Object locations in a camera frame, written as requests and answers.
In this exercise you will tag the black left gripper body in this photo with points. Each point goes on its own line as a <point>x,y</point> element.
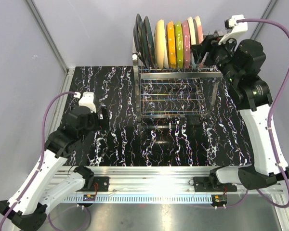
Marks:
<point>95,123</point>

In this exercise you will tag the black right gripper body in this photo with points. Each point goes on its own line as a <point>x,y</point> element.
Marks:
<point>219,55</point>

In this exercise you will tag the cream and pink leaf plate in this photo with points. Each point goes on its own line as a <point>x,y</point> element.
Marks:
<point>198,30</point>

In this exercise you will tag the pink bottom plate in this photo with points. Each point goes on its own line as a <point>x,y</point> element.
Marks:
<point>186,44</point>

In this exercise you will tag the yellow wavy plate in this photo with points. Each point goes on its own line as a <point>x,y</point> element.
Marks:
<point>179,45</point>

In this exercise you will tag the orange polka dot plate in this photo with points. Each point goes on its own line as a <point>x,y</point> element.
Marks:
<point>171,45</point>

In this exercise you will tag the cream and blue leaf plate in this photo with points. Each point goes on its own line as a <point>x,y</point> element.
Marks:
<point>192,39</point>

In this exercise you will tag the cream plate with bear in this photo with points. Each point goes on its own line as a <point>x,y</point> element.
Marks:
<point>166,61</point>

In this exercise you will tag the yellow plate with drawing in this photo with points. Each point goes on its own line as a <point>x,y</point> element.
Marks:
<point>159,43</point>

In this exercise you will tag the blue glazed plate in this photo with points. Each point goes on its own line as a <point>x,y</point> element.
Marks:
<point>148,44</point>

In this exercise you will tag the dark striped rim plate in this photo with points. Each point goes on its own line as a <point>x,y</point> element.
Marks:
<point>138,39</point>

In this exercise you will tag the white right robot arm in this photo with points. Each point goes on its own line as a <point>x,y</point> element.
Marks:
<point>240,64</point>

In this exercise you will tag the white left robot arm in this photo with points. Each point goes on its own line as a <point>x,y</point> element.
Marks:
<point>32,203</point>

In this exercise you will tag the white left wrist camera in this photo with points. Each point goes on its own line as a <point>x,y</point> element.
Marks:
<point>86,99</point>

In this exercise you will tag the steel wire dish rack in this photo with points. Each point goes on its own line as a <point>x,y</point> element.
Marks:
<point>170,93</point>

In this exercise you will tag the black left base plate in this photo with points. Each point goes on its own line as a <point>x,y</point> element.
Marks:
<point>100,183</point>

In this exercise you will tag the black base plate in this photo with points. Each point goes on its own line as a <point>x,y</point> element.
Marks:
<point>202,184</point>
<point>100,183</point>

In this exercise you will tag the aluminium front rail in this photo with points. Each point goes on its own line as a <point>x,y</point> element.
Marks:
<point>134,180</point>

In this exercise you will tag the slotted cable duct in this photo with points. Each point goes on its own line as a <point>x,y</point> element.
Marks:
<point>81,198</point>

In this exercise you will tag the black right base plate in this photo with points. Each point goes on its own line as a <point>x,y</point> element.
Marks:
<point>202,184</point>

